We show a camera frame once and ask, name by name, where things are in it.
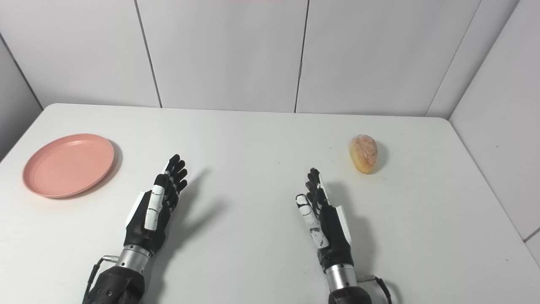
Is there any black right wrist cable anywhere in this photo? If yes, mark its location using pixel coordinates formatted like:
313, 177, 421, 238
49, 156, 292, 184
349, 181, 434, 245
356, 274, 393, 304

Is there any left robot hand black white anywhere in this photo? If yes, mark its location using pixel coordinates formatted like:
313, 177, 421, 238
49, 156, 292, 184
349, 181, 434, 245
123, 154, 189, 255

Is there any pink round plate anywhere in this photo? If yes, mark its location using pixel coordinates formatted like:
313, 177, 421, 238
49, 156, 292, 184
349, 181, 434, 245
23, 133, 115, 198

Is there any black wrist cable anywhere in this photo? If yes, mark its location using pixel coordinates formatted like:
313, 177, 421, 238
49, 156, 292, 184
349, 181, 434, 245
83, 255, 120, 304
356, 274, 393, 304

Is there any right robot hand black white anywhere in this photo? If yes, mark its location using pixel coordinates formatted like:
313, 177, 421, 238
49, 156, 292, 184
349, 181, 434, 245
296, 168, 354, 273

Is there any golden bread roll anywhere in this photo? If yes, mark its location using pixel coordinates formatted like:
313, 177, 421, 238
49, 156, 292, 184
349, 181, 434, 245
349, 135, 378, 174

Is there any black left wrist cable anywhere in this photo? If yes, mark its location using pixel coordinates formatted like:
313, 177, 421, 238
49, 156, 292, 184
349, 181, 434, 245
83, 255, 120, 304

